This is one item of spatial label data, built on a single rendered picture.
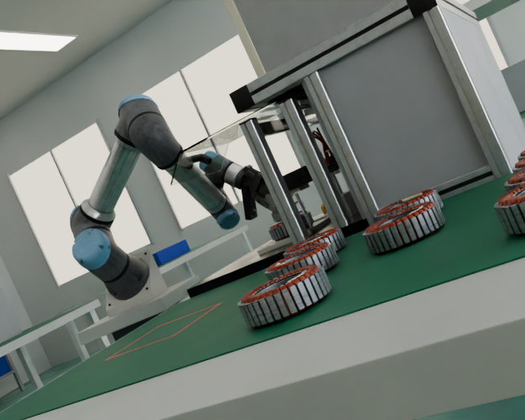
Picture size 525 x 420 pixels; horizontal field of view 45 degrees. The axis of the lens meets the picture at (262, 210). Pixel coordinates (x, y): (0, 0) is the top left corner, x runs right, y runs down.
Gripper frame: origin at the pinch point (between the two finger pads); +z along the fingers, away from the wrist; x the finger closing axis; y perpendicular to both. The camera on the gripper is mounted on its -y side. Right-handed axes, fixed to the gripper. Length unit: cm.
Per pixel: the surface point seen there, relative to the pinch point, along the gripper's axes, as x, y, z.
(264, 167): -64, 30, 10
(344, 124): -65, 45, 22
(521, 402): 9, -23, 88
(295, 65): -66, 52, 9
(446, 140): -65, 51, 41
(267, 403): -142, 38, 45
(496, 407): 9, -29, 83
